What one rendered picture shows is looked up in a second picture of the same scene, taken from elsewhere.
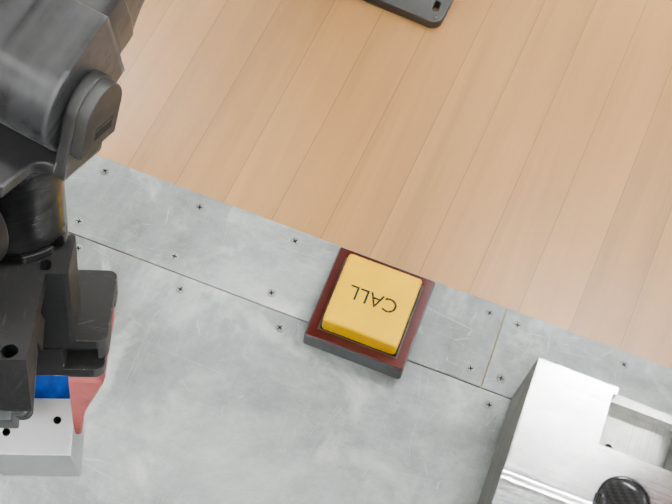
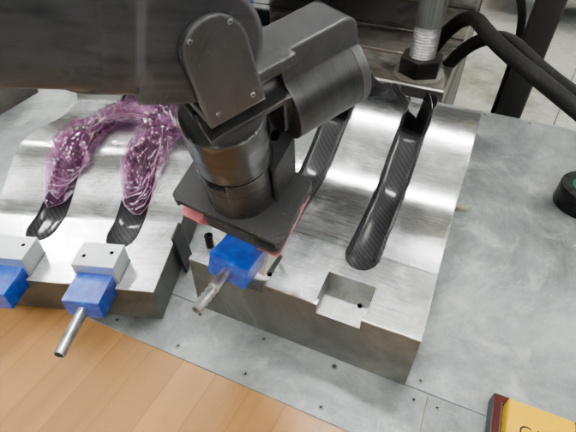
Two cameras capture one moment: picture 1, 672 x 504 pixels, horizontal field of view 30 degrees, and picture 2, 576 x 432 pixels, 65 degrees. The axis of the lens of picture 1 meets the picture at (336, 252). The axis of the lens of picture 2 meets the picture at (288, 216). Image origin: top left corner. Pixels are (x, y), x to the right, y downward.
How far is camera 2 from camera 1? 0.76 m
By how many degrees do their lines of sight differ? 71
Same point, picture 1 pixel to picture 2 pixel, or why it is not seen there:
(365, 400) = (508, 387)
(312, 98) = not seen: outside the picture
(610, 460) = (369, 278)
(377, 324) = (531, 416)
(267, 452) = (563, 355)
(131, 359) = not seen: outside the picture
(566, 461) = (397, 279)
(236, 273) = not seen: outside the picture
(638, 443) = (339, 308)
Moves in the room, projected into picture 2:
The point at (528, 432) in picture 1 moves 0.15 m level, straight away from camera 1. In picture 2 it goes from (423, 295) to (334, 400)
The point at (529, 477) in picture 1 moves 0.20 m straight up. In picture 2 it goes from (420, 271) to (471, 108)
